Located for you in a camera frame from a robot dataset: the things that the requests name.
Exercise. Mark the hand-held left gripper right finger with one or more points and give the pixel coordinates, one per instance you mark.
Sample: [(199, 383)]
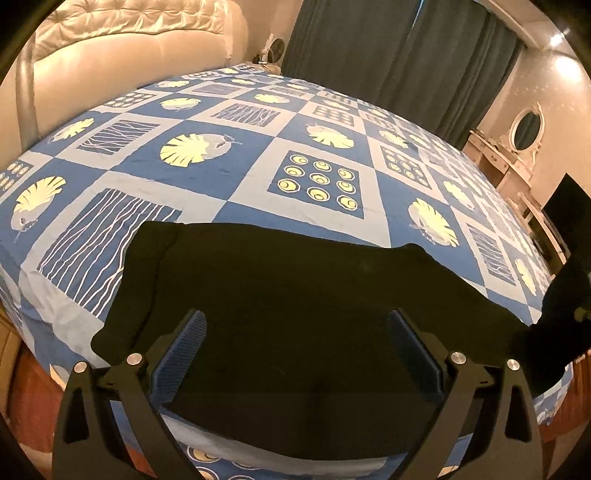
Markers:
[(413, 350)]

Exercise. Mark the dark green curtain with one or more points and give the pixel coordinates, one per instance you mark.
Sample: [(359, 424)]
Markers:
[(369, 46)]

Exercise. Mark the cream ornate dressing table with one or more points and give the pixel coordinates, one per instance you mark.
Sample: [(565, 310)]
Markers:
[(494, 157)]

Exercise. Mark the small round desk fan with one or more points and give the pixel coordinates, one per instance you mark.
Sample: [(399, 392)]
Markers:
[(278, 50)]

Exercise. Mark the beige padded bed base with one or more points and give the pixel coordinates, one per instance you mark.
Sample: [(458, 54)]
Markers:
[(9, 344)]

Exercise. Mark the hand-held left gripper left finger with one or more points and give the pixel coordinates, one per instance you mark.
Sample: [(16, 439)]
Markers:
[(184, 346)]

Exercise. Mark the black flat television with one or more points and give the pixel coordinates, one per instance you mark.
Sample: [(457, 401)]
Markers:
[(570, 217)]

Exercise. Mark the black pants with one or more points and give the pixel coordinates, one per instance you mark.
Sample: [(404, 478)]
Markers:
[(286, 300)]

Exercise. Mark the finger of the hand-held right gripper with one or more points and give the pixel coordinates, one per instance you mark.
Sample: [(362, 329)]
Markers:
[(570, 295)]

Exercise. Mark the oval white-framed mirror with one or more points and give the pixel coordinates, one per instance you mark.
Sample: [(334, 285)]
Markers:
[(527, 127)]

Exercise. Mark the blue patterned bedsheet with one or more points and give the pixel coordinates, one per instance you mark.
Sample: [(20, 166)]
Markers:
[(258, 152)]

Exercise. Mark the cream television stand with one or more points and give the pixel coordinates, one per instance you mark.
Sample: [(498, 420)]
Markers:
[(538, 226)]

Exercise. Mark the cream tufted bed headboard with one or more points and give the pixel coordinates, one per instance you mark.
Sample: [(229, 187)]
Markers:
[(138, 50)]

